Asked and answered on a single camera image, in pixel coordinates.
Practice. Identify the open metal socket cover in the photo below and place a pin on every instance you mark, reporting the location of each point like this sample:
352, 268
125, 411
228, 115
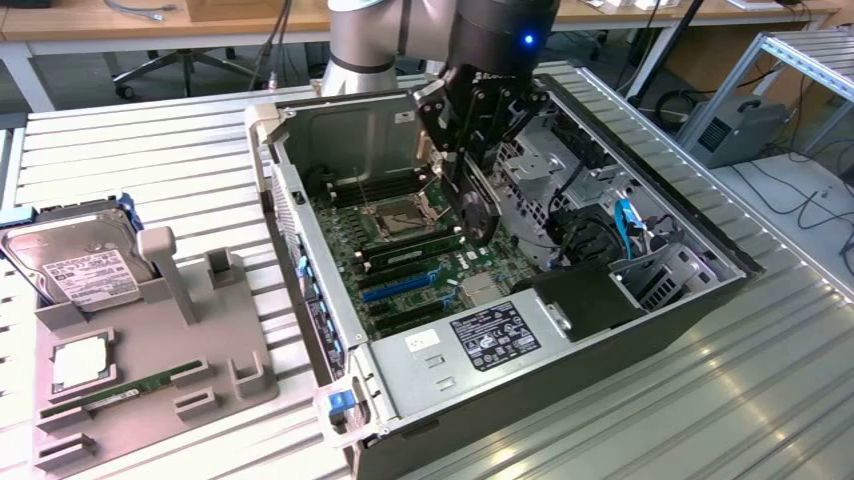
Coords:
424, 199

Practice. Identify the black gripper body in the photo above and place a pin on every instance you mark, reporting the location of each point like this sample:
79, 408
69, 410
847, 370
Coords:
500, 45

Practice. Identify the silver slotted disk bay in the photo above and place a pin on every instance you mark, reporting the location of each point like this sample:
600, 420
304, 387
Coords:
674, 280

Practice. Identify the silver CPU chip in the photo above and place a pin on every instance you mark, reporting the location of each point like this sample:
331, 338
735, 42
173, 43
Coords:
80, 365

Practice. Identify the grey power supply unit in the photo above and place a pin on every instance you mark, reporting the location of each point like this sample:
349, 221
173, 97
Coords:
427, 380

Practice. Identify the green motherboard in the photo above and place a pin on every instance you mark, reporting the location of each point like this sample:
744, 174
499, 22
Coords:
494, 272

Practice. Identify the graphics card with metal bracket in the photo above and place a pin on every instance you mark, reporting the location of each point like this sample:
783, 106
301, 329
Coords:
476, 215

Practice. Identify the black slanted pole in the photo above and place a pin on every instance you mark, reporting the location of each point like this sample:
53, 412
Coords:
667, 50

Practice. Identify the blue case release latch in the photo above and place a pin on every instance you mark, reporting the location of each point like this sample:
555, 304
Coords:
340, 402

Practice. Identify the blue expansion slot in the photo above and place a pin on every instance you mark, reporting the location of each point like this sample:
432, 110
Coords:
396, 290

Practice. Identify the silver perforated disk bay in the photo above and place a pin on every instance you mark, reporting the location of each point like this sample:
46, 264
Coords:
527, 195

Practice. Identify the silver finned heatsink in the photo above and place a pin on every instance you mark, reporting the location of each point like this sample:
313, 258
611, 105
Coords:
480, 292

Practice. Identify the wooden desk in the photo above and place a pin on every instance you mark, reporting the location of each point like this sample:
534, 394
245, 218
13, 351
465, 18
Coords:
600, 17

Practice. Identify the hard disk with blue caddy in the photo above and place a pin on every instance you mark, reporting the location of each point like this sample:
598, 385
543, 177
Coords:
67, 260

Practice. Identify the CPU socket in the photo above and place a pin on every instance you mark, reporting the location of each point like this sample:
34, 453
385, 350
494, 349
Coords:
396, 220

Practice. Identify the thin socket locking lever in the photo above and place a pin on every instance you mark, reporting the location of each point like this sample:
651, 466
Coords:
363, 192

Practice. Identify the open black PC case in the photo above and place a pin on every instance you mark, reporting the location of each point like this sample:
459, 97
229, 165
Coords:
600, 380

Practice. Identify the office chair with star base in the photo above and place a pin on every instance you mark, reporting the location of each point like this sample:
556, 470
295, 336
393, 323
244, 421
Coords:
187, 65
595, 45

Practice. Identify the black plastic cover box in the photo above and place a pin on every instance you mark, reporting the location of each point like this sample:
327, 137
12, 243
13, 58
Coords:
587, 305

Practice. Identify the aluminium slat frame table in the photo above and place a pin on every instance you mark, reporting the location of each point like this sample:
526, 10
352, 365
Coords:
810, 57

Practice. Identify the grey parts rack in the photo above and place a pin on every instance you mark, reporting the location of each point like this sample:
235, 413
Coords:
153, 345

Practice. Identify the RAM slot with white clips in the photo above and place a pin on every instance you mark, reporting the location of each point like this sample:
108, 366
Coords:
376, 196
376, 184
409, 239

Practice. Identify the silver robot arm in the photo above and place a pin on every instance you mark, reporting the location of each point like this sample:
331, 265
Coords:
363, 40

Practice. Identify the black expansion slot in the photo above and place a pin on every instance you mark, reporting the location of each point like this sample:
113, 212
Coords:
408, 312
393, 276
411, 325

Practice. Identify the green RAM stick with label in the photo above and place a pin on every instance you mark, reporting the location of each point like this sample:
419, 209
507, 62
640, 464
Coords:
413, 251

